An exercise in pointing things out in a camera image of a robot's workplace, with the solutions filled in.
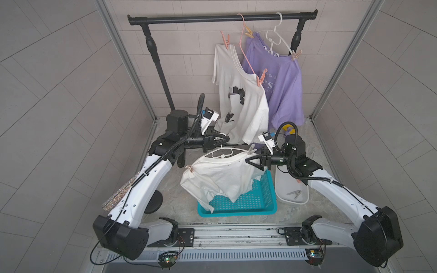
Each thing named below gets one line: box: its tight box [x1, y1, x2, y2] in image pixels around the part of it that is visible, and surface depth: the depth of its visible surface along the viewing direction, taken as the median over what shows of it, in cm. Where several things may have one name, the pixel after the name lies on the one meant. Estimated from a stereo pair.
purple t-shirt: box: [242, 32, 305, 130], surface depth 71 cm
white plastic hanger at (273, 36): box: [256, 11, 295, 58], surface depth 64 cm
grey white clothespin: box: [286, 189, 302, 200], surface depth 84 cm
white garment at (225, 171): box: [179, 148, 267, 214], surface depth 68 cm
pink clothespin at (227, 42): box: [220, 30, 230, 50], surface depth 72 cm
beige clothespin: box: [244, 25, 255, 39], surface depth 74 cm
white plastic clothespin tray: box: [274, 164, 309, 206], surface depth 83 cm
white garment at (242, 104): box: [212, 44, 270, 144], surface depth 74 cm
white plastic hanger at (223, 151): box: [204, 144, 249, 158], surface depth 64 cm
